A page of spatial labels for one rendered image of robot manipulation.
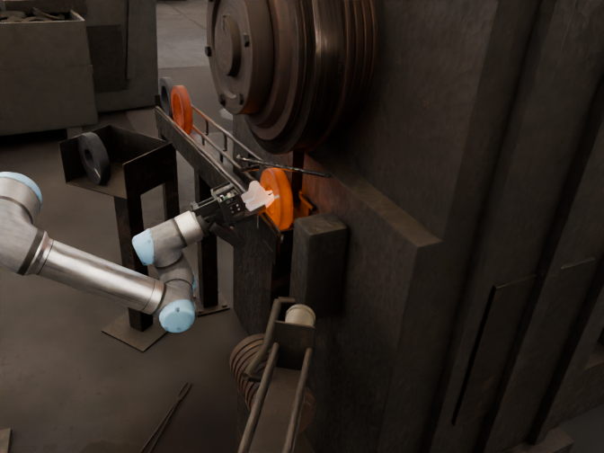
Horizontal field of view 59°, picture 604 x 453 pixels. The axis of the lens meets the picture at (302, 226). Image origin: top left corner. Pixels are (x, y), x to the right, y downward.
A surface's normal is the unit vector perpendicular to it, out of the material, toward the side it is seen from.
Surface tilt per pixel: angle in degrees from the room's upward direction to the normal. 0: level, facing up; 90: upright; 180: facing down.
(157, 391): 0
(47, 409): 1
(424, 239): 0
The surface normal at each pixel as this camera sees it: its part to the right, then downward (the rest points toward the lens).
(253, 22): 0.41, 0.02
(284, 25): -0.02, 0.16
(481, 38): -0.90, 0.18
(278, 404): 0.08, -0.91
